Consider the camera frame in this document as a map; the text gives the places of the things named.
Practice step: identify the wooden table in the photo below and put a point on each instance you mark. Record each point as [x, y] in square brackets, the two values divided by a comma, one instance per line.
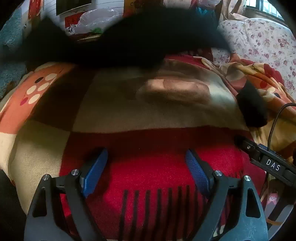
[90, 37]

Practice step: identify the black pants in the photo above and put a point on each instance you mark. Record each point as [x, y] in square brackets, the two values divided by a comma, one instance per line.
[138, 34]

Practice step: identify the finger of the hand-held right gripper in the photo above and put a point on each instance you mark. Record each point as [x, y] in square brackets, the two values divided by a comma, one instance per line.
[248, 147]

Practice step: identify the clear plastic bag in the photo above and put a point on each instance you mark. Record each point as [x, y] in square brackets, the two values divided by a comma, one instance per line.
[97, 19]

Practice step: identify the wall television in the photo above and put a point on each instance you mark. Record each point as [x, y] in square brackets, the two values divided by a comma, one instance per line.
[71, 5]

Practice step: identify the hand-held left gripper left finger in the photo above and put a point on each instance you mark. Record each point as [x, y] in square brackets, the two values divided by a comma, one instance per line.
[96, 171]

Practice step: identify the printed patchwork blanket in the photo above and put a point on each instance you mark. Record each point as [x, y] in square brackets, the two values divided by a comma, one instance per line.
[138, 111]

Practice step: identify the teal fluffy cloth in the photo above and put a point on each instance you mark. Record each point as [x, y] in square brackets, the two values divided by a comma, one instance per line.
[11, 34]

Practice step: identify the small-flower bed sheet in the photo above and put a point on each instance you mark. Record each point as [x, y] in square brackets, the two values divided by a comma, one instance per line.
[261, 39]

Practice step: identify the teal bag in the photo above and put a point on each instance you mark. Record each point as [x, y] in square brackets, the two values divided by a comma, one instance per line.
[205, 15]

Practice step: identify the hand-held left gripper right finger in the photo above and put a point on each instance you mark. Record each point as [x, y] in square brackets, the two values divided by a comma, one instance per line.
[196, 173]

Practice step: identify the window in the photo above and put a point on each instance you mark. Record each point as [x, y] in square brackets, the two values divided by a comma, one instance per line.
[266, 7]

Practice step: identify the pale curtain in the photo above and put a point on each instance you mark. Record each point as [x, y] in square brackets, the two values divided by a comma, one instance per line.
[233, 10]

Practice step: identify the red wall poster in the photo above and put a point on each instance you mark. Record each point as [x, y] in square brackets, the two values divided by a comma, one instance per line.
[72, 22]

